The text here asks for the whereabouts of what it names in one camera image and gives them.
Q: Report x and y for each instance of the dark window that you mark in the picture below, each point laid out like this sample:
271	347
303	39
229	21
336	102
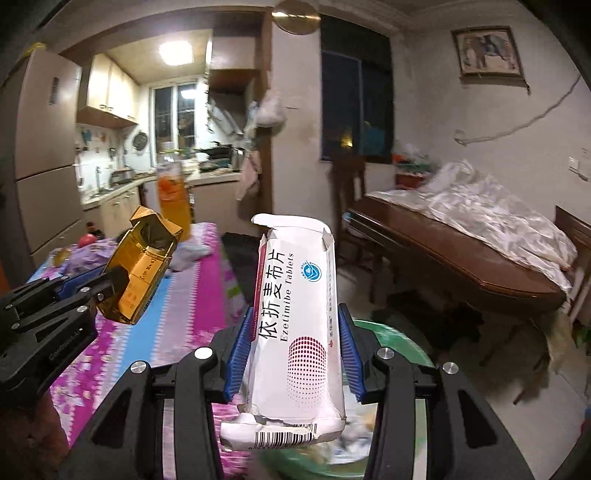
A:
355	92

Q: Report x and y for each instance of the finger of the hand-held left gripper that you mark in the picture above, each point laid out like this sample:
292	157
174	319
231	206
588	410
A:
104	288
74	285

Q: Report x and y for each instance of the white plastic sheet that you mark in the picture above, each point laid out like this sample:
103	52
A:
485	207

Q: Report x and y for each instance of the white light switch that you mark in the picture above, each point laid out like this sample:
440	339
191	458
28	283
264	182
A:
577	167

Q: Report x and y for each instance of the hanging pink towel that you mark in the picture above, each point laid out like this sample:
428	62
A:
249	177

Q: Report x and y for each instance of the metal cooking pot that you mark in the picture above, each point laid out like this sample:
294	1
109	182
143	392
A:
122	176

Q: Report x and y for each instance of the orange juice bottle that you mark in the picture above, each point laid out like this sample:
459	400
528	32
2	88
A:
173	203

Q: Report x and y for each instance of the hanging white plastic bag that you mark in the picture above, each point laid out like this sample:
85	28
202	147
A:
270	110

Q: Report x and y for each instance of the light blue cloth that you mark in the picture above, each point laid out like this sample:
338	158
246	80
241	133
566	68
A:
189	253

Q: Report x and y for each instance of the black wok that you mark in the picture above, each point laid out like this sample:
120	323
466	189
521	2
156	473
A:
214	152

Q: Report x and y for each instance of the yellow fruit in clear bag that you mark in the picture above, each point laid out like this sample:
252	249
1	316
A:
61	257

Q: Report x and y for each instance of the kitchen window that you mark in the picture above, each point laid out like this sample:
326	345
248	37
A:
173	117

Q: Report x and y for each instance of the metal kettle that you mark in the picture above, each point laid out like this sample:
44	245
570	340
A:
238	159

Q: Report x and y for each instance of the beige cloth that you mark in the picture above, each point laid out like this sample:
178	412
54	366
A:
561	341

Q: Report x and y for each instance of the upper kitchen cabinets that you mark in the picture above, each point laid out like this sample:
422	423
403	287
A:
111	92

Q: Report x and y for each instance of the green plastic basin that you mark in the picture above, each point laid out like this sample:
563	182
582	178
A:
401	337

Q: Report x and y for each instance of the colourful bag pile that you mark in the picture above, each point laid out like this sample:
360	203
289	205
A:
413	164

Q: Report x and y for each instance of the round gold wall disc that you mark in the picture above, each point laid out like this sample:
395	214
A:
295	16

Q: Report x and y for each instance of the floral purple blue tablecloth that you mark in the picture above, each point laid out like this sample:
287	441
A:
184	314

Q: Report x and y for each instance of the kitchen counter cabinets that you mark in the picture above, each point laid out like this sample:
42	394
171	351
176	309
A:
115	207

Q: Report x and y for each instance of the beige refrigerator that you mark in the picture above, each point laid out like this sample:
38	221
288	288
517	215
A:
46	138

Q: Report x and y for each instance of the gold cardboard box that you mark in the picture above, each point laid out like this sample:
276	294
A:
143	272

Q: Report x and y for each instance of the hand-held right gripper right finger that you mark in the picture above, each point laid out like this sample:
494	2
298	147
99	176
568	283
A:
348	355

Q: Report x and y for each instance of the square ceiling light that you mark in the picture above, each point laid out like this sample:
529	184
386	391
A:
177	51

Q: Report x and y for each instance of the dark wooden chair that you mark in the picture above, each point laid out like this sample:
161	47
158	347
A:
355	184

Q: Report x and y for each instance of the white medicine box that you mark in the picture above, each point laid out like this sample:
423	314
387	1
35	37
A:
295	332

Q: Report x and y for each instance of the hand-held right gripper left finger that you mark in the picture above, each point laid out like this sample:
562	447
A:
238	355

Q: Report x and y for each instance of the round metal strainer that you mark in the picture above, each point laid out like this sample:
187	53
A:
139	140

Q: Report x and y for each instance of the purple plastic bag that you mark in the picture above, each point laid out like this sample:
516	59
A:
87	261

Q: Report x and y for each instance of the brown wooden table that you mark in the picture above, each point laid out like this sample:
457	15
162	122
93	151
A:
438	249

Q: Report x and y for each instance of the range hood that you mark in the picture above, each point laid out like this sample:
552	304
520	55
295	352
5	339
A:
224	117

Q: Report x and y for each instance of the framed wall picture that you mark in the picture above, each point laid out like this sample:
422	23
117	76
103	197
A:
487	50

